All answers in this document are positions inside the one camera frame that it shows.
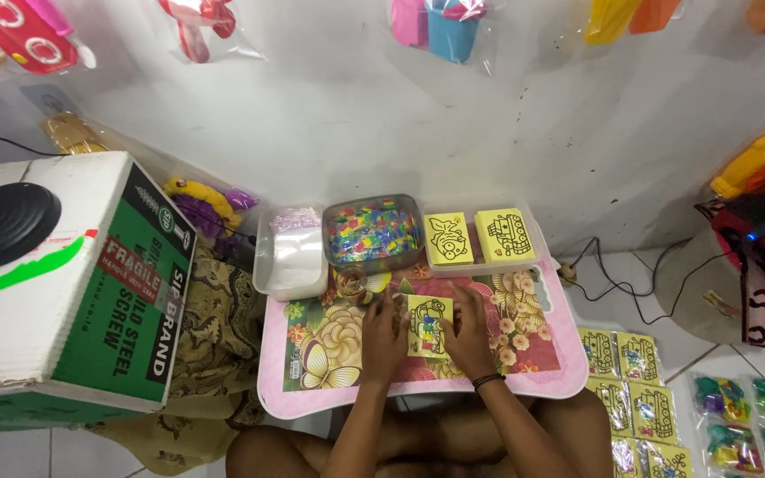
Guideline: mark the person's right hand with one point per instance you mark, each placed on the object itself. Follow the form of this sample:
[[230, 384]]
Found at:
[[472, 342]]

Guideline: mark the person's left hand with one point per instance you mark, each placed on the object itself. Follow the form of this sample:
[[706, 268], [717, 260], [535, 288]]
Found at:
[[382, 342]]

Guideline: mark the yellow sand art card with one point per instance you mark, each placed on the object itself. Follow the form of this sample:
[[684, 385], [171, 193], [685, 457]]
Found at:
[[427, 312]]

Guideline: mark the black wristband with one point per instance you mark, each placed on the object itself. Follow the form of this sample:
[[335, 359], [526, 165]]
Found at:
[[489, 380]]

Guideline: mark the small clear glass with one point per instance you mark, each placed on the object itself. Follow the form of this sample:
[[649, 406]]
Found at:
[[353, 284]]

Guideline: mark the pink floral lap table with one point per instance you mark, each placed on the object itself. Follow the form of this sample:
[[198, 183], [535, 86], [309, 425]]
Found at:
[[329, 392]]

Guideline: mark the clear tub of yellow cards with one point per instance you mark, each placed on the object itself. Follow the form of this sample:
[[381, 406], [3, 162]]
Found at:
[[475, 267]]

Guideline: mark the clear tub of sand packets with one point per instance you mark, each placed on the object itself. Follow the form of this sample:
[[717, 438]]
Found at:
[[329, 255]]

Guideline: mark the stack of fish print cards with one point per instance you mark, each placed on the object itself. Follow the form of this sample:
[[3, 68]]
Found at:
[[449, 239]]

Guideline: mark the pile of colourful sand packets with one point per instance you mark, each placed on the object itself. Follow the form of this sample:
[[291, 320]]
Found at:
[[372, 232]]

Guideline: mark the stack of tank print cards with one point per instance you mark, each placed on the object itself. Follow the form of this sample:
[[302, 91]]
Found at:
[[505, 233]]

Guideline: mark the small beige plug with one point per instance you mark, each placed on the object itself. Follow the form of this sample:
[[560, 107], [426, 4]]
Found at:
[[567, 272]]

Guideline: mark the stack of clear plastic bags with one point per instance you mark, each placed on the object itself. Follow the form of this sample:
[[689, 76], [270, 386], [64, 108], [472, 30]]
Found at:
[[296, 255]]

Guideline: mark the clear tub of plastic bags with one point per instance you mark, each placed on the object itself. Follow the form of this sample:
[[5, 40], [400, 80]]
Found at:
[[264, 265]]

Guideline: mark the person's legs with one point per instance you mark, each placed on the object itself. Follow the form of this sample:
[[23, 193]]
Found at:
[[276, 455]]

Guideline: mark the brown batik cloth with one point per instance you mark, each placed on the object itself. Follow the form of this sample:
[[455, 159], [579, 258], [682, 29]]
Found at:
[[216, 332]]

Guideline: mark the rows of bagged yellow cards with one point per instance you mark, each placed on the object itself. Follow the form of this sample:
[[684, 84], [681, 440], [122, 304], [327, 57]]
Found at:
[[641, 398]]

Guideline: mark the purple yellow bagged toy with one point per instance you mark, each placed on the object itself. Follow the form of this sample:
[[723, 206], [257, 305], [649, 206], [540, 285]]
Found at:
[[206, 202]]

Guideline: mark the round beige stool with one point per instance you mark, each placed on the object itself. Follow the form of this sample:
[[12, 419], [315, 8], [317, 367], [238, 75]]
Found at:
[[694, 292]]

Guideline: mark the white and green cardboard box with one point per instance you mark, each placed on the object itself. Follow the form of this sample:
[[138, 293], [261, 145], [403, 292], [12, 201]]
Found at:
[[110, 299]]

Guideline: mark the pink and blue bagged cups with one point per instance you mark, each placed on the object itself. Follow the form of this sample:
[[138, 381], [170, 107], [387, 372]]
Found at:
[[445, 26]]

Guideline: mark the yellow orange plastic toy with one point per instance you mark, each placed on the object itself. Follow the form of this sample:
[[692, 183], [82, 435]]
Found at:
[[761, 156]]

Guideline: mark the yellow orange hanging toy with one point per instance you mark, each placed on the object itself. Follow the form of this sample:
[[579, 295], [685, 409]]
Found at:
[[621, 16]]

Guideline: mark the golden bagged toy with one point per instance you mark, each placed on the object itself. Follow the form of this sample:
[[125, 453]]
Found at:
[[70, 136]]

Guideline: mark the black round stand base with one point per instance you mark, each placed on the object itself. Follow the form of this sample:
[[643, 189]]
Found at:
[[7, 226]]

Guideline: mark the red white bagged toy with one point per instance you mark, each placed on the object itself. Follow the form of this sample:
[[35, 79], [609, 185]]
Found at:
[[20, 33]]

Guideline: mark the grey wall socket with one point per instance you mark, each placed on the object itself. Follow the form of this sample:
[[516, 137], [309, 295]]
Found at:
[[58, 101]]

